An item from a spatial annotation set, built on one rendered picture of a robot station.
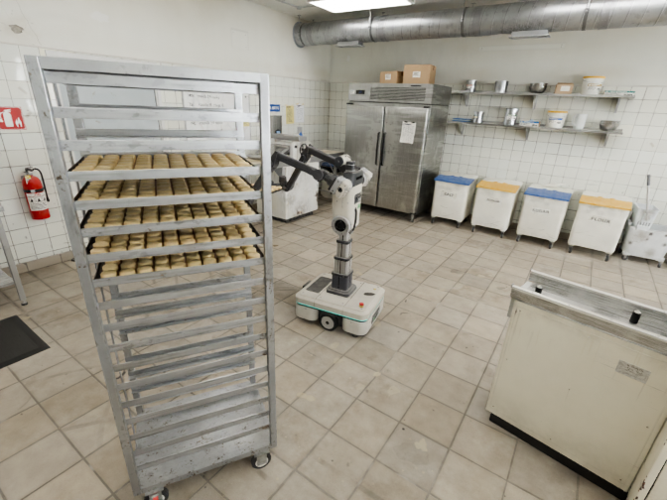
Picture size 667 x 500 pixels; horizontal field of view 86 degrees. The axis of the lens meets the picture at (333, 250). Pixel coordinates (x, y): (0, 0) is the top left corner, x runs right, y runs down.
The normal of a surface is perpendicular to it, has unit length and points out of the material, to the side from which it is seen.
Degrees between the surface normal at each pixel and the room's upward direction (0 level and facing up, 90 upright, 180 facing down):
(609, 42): 90
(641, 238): 95
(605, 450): 90
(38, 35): 90
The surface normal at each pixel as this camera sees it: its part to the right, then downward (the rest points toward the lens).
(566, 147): -0.58, 0.29
